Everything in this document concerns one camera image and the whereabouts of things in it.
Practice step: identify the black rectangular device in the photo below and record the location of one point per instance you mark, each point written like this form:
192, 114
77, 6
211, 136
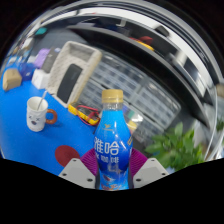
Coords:
69, 83

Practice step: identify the colour checker card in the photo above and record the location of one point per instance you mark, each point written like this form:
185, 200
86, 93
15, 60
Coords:
133, 116

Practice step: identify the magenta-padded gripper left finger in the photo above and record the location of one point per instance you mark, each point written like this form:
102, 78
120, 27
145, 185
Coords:
76, 171

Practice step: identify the blue drink bottle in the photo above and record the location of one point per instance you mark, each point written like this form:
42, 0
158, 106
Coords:
111, 133

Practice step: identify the teal box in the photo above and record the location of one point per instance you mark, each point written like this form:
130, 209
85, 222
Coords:
41, 31

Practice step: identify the small white box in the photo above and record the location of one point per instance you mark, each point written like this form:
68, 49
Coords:
40, 79

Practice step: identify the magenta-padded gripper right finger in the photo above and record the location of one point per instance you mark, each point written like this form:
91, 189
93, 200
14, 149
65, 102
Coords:
151, 170

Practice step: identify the yellow multimeter with red leads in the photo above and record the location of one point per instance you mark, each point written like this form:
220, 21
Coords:
85, 114

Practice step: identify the green potted plant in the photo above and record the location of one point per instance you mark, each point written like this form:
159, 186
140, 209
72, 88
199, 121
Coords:
175, 148

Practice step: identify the tall dark grey box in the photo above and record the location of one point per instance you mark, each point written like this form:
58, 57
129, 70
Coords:
50, 60

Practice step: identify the small grey parts drawer cabinet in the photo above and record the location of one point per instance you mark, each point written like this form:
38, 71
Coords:
96, 90

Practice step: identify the white spoon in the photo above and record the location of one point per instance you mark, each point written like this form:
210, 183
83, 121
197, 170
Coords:
42, 99

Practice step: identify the brown cardboard box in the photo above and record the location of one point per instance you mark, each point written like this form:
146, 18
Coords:
12, 80

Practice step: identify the blue box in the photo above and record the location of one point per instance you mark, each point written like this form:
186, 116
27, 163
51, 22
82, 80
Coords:
26, 71

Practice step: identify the dark workbench shelf unit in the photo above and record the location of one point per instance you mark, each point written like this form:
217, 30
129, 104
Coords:
160, 56

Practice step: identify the flat round red coaster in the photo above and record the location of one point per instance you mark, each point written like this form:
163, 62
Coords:
65, 154

